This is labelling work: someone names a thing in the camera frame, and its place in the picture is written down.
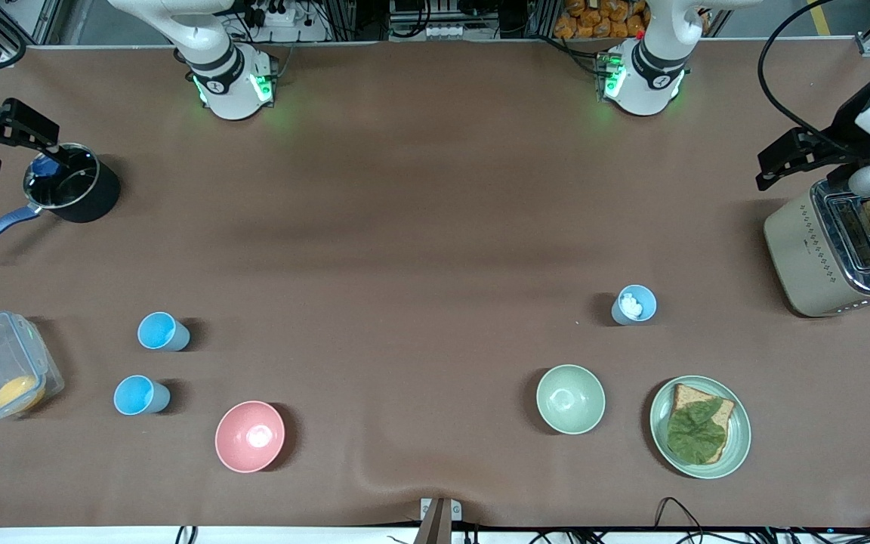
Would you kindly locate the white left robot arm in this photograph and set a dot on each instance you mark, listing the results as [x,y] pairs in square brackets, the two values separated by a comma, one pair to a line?
[646,83]

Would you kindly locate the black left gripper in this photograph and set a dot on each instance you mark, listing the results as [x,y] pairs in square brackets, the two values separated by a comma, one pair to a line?
[845,134]

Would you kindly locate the pink bowl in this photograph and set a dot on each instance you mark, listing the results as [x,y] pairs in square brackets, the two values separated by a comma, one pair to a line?
[250,438]

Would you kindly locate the brown table mat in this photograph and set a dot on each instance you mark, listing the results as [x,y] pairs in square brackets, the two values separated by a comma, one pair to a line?
[405,264]

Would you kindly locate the beige and chrome toaster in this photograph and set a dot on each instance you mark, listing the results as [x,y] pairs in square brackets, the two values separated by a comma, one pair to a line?
[797,257]

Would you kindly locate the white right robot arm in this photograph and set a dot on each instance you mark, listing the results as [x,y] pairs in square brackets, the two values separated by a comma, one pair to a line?
[227,83]

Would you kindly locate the white crumpled filling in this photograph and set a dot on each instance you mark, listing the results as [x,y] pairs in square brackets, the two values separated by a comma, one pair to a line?
[631,305]

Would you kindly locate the empty blue cup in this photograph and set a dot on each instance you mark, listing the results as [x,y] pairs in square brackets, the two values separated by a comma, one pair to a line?
[135,395]
[159,331]

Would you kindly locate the green lettuce leaf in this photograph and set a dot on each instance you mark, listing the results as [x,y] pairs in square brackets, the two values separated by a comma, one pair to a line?
[695,434]

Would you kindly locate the white power strip with plugs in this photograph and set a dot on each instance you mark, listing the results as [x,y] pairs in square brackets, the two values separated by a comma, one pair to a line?
[276,13]

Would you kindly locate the brown bread slice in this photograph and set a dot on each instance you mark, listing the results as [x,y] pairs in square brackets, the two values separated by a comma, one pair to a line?
[688,394]

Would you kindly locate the pale green bowl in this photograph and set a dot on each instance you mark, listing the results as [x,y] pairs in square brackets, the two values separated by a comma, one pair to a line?
[571,399]

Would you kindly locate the pale green plate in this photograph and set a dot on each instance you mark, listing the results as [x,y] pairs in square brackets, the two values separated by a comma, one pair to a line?
[737,438]

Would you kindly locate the yellow round food piece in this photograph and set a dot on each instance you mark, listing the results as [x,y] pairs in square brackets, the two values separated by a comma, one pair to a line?
[16,393]

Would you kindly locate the bag of orange snacks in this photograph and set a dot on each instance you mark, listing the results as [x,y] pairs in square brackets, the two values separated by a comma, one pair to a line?
[601,19]

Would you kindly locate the blue cup with white filling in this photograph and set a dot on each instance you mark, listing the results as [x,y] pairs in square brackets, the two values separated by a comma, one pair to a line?
[646,298]

